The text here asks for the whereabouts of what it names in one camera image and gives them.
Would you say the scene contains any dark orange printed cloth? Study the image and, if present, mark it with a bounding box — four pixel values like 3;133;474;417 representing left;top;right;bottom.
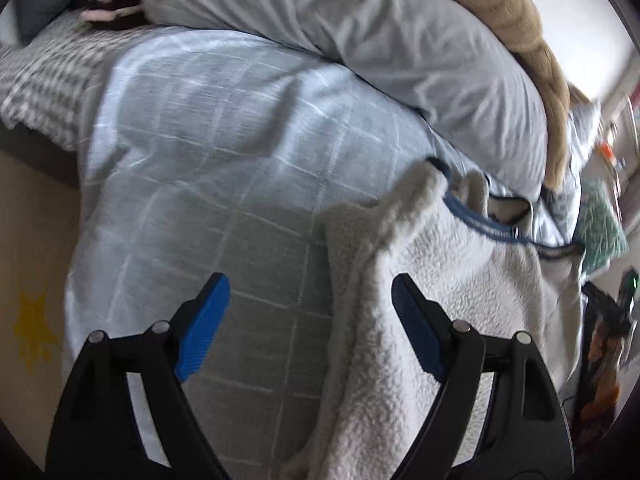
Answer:
570;330;626;441

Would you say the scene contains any white pillow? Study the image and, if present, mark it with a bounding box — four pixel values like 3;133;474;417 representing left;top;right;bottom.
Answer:
567;85;603;171

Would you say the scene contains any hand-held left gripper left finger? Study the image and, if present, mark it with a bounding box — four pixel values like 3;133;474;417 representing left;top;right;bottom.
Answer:
45;273;232;480

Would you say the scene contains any light blue grid blanket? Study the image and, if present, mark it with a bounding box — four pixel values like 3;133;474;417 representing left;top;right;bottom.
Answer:
62;27;586;466

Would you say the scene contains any tan knitted cloth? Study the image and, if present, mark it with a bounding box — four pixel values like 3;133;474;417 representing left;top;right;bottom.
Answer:
390;0;573;191

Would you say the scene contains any grey checked cloth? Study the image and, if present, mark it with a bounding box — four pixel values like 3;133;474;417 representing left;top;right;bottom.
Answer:
0;15;146;151

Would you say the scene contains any pink and black fabric item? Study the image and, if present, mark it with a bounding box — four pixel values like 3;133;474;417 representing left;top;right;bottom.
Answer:
80;0;143;23

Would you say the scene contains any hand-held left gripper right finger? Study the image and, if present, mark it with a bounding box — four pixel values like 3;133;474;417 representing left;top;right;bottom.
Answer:
390;273;574;480

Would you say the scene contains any teal knitted cloth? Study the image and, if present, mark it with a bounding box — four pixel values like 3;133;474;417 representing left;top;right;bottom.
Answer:
575;175;630;273

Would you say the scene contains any white fleece zip jacket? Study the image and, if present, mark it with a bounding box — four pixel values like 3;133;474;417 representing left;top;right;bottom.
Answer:
295;157;588;480

